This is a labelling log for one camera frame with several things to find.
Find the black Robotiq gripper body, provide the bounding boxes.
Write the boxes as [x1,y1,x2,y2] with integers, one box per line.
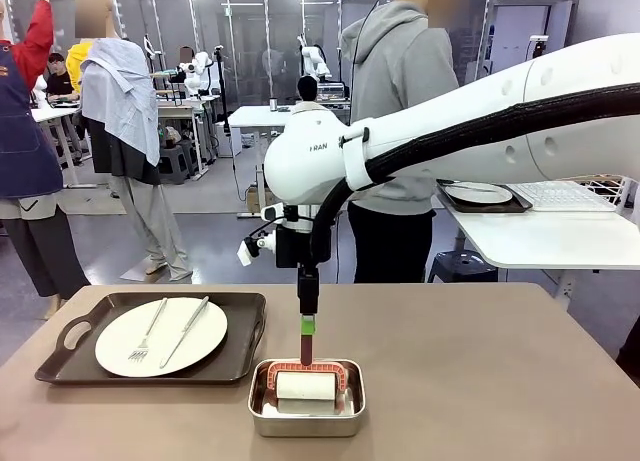
[276,224,312,270]

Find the pink lint roller white roll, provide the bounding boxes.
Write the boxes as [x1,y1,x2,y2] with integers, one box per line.
[266,333,349,406]

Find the brown plastic serving tray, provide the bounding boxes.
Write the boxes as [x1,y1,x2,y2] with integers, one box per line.
[435,179,534,215]
[34,291,268,386]

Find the white round plate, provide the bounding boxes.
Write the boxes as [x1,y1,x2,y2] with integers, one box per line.
[444,181,515,206]
[94,296,229,378]

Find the rectangular stainless steel tin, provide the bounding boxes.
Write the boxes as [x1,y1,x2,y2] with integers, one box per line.
[248,358,367,438]

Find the silver table knife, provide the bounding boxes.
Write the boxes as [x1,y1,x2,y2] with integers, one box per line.
[159,295,210,370]

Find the white height adjustable table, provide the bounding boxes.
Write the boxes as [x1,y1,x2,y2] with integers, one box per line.
[227,105,301,220]

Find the grey plastic stool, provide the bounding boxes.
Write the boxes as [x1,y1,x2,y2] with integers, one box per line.
[179,139,202,175]
[158,148,190,185]

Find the silver fork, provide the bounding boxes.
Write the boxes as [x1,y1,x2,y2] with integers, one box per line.
[127,297,169,361]

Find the dark blue plastic stool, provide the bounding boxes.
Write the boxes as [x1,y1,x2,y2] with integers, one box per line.
[427,250,501,285]

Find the seated person with black hair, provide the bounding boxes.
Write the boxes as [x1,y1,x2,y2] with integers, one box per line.
[289,74,347,128]

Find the person in grey hoodie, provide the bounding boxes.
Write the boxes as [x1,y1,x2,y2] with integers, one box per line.
[339,0,464,286]

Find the white desk with rounded corners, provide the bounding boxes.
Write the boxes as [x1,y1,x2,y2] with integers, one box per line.
[437,178,640,310]

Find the white computer keyboard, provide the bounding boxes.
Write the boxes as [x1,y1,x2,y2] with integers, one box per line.
[504,180,619,213]

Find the white work desk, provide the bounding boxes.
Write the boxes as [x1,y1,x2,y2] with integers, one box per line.
[30,102,94,188]

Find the person in yellow hoodie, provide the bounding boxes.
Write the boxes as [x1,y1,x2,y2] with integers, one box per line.
[66,40,95,95]

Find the seated person in black shirt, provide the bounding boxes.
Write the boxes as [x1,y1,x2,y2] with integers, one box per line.
[44,52,81,103]

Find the mannequin with denim apron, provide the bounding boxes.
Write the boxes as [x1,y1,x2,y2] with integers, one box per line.
[0,0,92,322]

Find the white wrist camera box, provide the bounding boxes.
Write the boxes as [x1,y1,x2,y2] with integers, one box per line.
[237,237,263,269]

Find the white cable clamp strap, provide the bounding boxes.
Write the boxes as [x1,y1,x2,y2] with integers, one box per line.
[342,125,384,191]

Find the black corrugated cable conduit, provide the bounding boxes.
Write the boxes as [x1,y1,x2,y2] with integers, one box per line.
[308,83,640,272]

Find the white wire basket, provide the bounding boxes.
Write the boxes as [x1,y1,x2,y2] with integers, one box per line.
[582,176,640,217]

